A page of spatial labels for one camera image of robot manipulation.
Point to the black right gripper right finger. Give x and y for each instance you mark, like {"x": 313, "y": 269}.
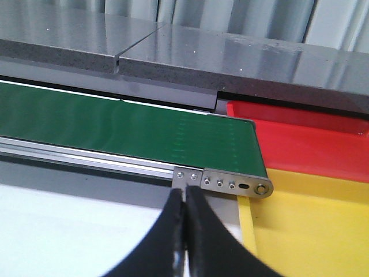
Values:
{"x": 213, "y": 250}

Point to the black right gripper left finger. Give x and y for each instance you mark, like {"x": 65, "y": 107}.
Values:
{"x": 162, "y": 251}

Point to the yellow plastic tray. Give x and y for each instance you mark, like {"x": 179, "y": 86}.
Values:
{"x": 309, "y": 226}

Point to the green conveyor belt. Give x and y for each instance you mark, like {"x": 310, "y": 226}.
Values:
{"x": 130, "y": 129}

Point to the red plastic tray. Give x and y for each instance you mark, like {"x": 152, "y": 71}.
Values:
{"x": 308, "y": 142}

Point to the grey stone counter slab right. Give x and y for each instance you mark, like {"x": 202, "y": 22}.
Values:
{"x": 246, "y": 65}

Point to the grey stone counter slab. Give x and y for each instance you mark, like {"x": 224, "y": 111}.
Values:
{"x": 72, "y": 38}
{"x": 246, "y": 65}

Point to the grey stone counter slab left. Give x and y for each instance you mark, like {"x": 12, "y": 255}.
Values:
{"x": 72, "y": 38}

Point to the aluminium conveyor frame rail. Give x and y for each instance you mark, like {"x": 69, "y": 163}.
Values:
{"x": 181, "y": 176}

